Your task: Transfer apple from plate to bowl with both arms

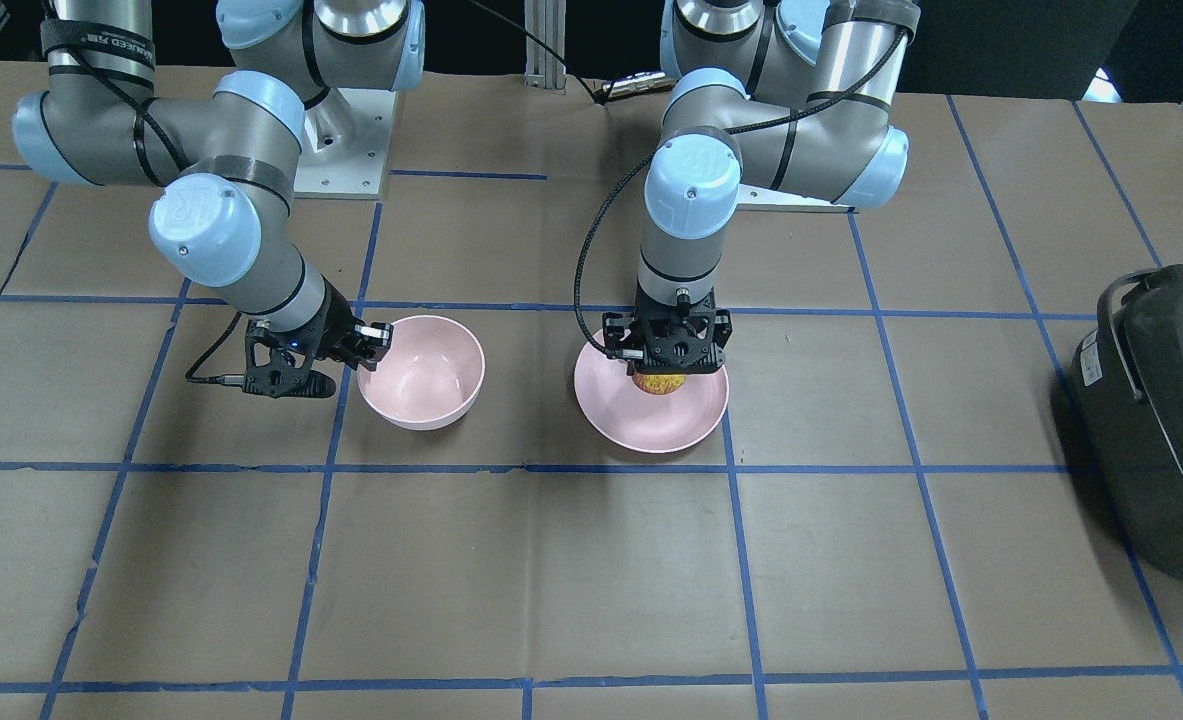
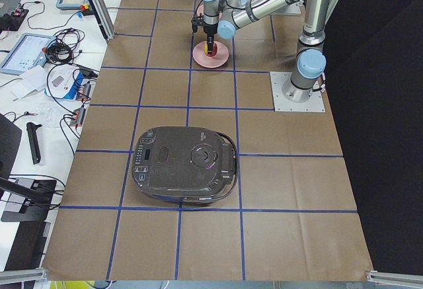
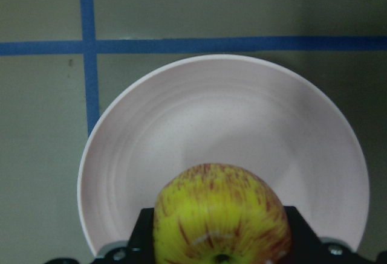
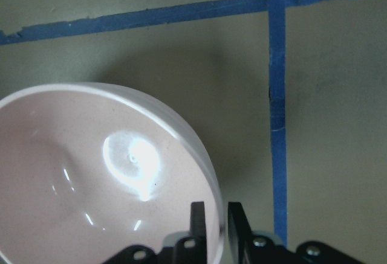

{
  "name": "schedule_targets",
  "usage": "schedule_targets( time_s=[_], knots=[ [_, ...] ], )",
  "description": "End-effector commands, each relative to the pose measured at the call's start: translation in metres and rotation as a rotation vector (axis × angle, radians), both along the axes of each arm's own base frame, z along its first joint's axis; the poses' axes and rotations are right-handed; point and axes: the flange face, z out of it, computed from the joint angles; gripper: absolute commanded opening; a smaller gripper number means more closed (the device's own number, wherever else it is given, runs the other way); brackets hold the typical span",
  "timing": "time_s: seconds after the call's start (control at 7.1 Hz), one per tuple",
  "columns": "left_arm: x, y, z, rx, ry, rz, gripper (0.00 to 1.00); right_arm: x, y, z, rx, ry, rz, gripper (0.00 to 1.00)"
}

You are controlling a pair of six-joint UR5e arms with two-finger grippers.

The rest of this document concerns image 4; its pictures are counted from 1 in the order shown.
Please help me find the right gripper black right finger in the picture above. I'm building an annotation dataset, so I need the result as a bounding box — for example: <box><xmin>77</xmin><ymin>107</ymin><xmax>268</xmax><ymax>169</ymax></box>
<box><xmin>227</xmin><ymin>202</ymin><xmax>360</xmax><ymax>264</ymax></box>

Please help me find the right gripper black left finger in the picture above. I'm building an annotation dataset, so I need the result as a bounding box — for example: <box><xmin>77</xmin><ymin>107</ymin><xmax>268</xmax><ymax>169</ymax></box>
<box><xmin>105</xmin><ymin>202</ymin><xmax>207</xmax><ymax>263</ymax></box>

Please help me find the pink bowl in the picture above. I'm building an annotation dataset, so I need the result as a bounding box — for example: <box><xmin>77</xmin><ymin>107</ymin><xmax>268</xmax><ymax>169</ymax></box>
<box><xmin>1</xmin><ymin>83</ymin><xmax>225</xmax><ymax>263</ymax></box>

